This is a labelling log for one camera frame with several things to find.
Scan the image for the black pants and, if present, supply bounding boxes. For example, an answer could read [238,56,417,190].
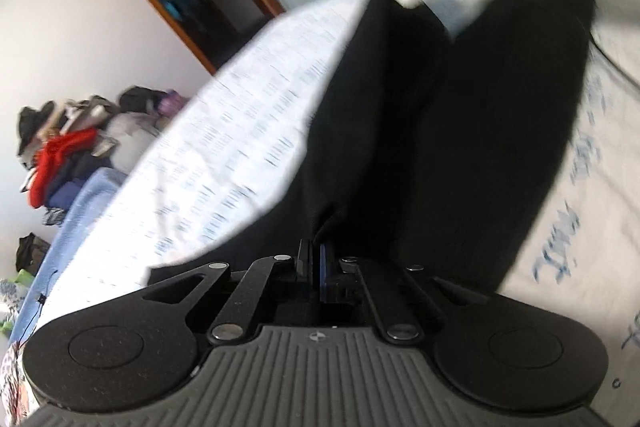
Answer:
[149,0,596,291]

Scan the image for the white script-print bed sheet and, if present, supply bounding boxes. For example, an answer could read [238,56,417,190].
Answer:
[1,0,639,426]

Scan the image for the pile of clothes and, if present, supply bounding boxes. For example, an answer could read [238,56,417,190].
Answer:
[17,86,190,227]

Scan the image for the black bag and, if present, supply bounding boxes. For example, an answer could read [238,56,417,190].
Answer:
[15,233,50,277]

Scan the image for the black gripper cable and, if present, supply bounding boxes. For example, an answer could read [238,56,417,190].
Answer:
[484,0,640,90]

